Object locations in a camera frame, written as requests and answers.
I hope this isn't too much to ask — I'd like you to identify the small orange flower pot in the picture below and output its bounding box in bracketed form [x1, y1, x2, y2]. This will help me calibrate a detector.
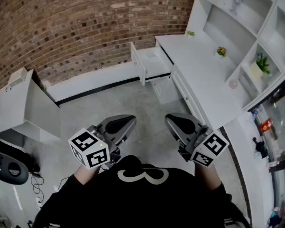
[215, 46, 228, 57]

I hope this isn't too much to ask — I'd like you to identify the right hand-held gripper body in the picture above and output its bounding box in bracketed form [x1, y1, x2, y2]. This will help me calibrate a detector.
[179, 124, 230, 168]

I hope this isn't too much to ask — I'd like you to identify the small white box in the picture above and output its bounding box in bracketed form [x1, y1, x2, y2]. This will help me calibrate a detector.
[7, 67, 29, 88]

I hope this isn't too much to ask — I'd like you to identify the person's black printed shirt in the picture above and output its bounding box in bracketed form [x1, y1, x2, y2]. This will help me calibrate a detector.
[32, 154, 252, 228]

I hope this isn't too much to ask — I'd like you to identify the small black object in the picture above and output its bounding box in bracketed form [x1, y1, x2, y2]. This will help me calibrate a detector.
[252, 136, 269, 159]

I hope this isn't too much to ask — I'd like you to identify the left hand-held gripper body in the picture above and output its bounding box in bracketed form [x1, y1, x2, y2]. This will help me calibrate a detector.
[68, 125, 127, 170]

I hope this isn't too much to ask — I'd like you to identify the low white cabinet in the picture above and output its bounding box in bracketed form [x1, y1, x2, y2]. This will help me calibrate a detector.
[0, 69, 62, 147]

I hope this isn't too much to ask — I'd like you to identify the white shelf unit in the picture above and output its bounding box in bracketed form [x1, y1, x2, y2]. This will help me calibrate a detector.
[185, 0, 285, 112]

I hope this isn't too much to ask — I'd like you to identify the clear glass vase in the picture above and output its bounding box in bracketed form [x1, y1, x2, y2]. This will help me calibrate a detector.
[229, 0, 244, 15]

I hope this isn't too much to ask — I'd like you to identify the black and grey device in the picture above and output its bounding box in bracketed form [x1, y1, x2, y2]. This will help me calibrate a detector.
[0, 151, 29, 185]

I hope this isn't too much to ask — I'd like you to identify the green plant in white pot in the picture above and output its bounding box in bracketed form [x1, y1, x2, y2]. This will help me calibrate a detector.
[249, 53, 272, 79]

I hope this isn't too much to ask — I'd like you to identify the person's left forearm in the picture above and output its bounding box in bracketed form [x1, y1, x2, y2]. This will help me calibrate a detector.
[72, 163, 103, 185]

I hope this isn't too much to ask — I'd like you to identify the black cable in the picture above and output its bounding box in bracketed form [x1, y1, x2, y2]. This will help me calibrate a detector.
[29, 172, 70, 200]

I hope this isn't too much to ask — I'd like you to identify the white drawer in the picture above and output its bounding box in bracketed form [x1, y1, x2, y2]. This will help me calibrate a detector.
[130, 41, 174, 86]

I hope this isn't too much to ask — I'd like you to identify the person's right forearm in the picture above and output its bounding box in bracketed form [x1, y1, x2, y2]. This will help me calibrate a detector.
[194, 161, 223, 191]

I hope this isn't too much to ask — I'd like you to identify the red packet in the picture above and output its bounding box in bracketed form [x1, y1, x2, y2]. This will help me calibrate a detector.
[260, 118, 274, 133]

